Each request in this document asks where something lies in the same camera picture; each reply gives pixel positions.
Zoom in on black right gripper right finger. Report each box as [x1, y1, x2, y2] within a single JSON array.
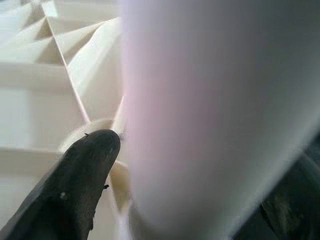
[[259, 192, 311, 240]]

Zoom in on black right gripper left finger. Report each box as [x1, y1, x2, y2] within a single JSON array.
[[0, 129, 122, 240]]

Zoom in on white plastic table top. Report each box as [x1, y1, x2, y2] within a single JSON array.
[[0, 0, 133, 240]]

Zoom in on white plastic table leg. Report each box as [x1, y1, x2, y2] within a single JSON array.
[[119, 0, 320, 240]]

